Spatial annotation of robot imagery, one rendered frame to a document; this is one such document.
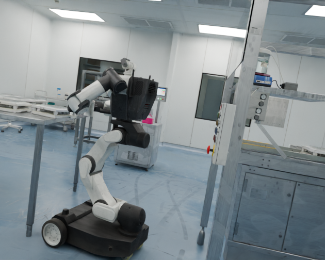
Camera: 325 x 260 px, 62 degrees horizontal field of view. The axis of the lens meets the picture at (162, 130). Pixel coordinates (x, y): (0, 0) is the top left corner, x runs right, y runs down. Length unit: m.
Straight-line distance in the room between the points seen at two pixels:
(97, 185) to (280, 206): 1.35
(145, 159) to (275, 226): 2.59
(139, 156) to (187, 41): 3.77
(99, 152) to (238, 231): 1.18
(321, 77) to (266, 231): 5.61
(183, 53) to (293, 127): 3.22
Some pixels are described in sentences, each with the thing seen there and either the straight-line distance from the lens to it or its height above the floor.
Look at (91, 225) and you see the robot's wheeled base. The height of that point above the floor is 0.17.
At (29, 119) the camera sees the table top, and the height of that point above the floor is 0.88.
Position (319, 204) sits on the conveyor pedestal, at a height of 0.61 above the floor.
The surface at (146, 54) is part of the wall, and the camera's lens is 7.29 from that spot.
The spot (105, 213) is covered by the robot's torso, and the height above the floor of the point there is 0.28.
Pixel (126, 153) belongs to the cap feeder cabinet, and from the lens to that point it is 4.40.
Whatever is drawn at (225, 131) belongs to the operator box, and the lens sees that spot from 1.15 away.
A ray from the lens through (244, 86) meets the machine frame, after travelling 1.27.
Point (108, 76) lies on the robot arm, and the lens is 1.79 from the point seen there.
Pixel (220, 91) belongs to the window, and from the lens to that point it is 6.97.
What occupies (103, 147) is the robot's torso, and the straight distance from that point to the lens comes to 2.04.
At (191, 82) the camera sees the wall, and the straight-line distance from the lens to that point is 7.01.
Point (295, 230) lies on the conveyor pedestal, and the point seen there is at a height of 0.39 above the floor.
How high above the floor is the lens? 1.15
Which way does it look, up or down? 6 degrees down
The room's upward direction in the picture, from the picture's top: 9 degrees clockwise
